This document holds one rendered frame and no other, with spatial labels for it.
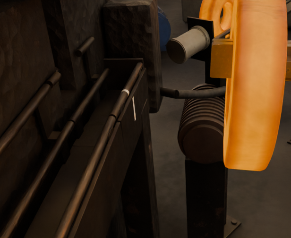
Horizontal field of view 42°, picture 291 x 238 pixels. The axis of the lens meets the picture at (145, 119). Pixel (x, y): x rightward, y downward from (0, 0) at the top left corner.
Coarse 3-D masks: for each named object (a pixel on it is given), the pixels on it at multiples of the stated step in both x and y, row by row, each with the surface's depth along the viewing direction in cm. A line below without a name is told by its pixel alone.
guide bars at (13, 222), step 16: (80, 48) 62; (48, 80) 51; (96, 80) 65; (32, 112) 46; (80, 112) 56; (16, 128) 43; (48, 128) 51; (64, 128) 52; (80, 128) 58; (0, 144) 40; (64, 144) 52; (48, 160) 47; (64, 160) 52; (32, 192) 42; (16, 208) 40; (16, 224) 39
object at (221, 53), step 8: (216, 48) 31; (224, 48) 31; (232, 48) 31; (288, 48) 30; (216, 56) 31; (224, 56) 31; (216, 64) 32; (224, 64) 32; (216, 72) 32; (224, 72) 32; (288, 80) 31
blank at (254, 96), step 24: (240, 0) 27; (264, 0) 26; (240, 24) 26; (264, 24) 25; (240, 48) 25; (264, 48) 25; (240, 72) 25; (264, 72) 25; (240, 96) 25; (264, 96) 25; (240, 120) 26; (264, 120) 26; (240, 144) 27; (264, 144) 27; (240, 168) 30; (264, 168) 30
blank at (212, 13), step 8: (208, 0) 87; (216, 0) 87; (224, 0) 90; (232, 0) 92; (200, 8) 88; (208, 8) 87; (216, 8) 88; (224, 8) 96; (232, 8) 94; (200, 16) 88; (208, 16) 87; (216, 16) 89; (224, 16) 97; (216, 24) 90; (224, 24) 96; (216, 32) 91
